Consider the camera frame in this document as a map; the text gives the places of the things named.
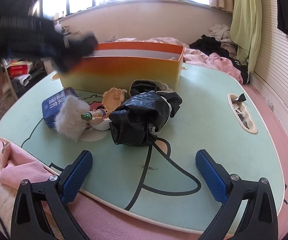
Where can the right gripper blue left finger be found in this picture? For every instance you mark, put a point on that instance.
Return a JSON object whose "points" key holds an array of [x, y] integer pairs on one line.
{"points": [[29, 219]]}

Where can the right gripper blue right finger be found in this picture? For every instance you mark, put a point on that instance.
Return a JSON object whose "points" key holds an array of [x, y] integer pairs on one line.
{"points": [[259, 220]]}

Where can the blue tissue pack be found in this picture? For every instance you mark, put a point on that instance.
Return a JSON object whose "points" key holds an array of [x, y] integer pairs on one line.
{"points": [[52, 105]]}

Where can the white fluffy fur pad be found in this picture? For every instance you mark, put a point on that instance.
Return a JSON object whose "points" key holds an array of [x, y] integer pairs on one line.
{"points": [[68, 121]]}

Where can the green white bottle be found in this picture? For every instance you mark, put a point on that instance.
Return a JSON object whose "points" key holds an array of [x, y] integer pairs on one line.
{"points": [[97, 119]]}

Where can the beige cartoon figure toy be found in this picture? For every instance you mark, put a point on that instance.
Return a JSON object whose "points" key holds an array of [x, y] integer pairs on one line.
{"points": [[113, 98]]}

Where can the black shiny cloth bundle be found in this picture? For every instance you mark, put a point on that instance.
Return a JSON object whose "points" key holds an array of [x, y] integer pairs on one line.
{"points": [[139, 120]]}

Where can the red white box on shelf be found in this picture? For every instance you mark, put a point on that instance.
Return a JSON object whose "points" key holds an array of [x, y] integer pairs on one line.
{"points": [[19, 68]]}

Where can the orange cardboard box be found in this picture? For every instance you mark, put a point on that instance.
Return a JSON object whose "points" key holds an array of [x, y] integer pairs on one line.
{"points": [[119, 64]]}

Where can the black binder clip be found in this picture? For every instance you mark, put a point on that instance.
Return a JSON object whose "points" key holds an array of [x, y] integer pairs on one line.
{"points": [[240, 98]]}

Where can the pink blanket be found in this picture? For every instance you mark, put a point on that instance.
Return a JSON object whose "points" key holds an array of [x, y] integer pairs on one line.
{"points": [[197, 57]]}

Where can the black clothes pile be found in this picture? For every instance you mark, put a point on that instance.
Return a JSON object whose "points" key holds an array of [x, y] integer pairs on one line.
{"points": [[209, 45]]}

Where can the white clothes pile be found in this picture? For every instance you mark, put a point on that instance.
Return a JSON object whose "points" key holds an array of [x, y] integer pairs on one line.
{"points": [[221, 33]]}

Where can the green curtain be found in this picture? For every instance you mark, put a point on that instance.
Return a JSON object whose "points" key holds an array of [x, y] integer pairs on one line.
{"points": [[245, 31]]}

